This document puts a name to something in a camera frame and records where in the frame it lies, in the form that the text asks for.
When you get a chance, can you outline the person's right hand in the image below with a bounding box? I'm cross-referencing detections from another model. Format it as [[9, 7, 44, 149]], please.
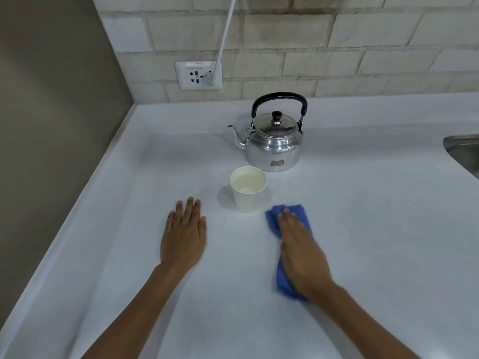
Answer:
[[277, 208, 335, 301]]

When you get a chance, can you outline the person's left hand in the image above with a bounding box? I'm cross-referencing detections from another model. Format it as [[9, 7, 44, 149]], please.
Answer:
[[160, 197, 207, 272]]

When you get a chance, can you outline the blue cleaning cloth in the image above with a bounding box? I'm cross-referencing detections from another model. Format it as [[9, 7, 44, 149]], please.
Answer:
[[266, 204, 313, 302]]

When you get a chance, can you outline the person's left forearm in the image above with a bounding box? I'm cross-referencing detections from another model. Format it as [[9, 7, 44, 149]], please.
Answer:
[[80, 262, 197, 359]]

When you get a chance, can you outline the person's right forearm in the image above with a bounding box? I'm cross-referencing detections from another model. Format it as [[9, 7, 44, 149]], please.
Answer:
[[307, 281, 422, 359]]

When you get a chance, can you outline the white paper cup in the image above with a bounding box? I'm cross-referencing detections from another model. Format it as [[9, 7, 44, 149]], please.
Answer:
[[229, 166, 268, 214]]

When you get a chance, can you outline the silver kettle lid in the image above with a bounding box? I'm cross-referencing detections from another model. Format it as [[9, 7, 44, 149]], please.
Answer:
[[253, 111, 300, 139]]

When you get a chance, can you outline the silver kettle with black handle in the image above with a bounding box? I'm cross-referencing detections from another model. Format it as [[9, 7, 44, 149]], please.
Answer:
[[228, 92, 308, 172]]

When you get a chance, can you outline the white wall socket plate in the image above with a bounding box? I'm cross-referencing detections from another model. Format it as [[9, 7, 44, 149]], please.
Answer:
[[175, 61, 224, 91]]

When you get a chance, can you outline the white power cable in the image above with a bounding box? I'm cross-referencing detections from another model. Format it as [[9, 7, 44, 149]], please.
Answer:
[[209, 0, 238, 77]]

